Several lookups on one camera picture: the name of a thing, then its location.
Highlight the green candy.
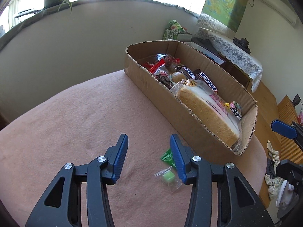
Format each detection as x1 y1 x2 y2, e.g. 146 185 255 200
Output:
155 167 183 190

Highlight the white air conditioner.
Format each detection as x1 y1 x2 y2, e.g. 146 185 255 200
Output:
254 0 297 26

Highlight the sliced bread in clear bag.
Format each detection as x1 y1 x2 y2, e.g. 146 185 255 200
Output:
170 79 244 153

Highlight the green drink pouch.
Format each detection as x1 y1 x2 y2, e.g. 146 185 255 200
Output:
169 19 187 35

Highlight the pink yellow candy packet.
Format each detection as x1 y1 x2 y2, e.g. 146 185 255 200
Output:
224 101 241 110

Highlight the green candy packet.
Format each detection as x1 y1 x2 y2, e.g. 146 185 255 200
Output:
160 148 177 169

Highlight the brown chocolate bar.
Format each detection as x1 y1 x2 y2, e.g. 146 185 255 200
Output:
180 66 197 80
197 72 219 93

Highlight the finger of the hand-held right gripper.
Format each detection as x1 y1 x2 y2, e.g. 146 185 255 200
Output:
271 120 303 148
276 159 303 188

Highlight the cardboard box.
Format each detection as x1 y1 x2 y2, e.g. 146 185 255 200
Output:
125 40 258 156

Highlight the small round bun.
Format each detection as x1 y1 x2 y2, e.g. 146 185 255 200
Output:
171 72 185 83

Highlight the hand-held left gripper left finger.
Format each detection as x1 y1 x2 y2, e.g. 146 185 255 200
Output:
25 134 129 227

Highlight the red clear candy packet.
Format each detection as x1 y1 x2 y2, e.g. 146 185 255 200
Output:
144 60 174 88

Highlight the grey patterned cloth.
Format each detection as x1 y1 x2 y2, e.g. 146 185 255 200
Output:
196 12 229 32

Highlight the pile of light clothes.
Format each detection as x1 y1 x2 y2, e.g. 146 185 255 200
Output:
265 140 300 214

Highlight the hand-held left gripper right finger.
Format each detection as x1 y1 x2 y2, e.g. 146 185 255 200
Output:
170 134 275 227

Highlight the small black object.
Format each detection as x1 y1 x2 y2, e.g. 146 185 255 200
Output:
233 37 251 54

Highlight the lace covered side table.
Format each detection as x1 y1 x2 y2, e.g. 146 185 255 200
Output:
196 27 264 93

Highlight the wall map poster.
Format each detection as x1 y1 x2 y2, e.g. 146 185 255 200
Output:
201 0 251 32

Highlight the green tissue box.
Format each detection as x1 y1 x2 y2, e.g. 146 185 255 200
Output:
163 28 180 40

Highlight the small black candy packet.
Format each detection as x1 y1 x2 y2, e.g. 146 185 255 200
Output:
230 106 242 120

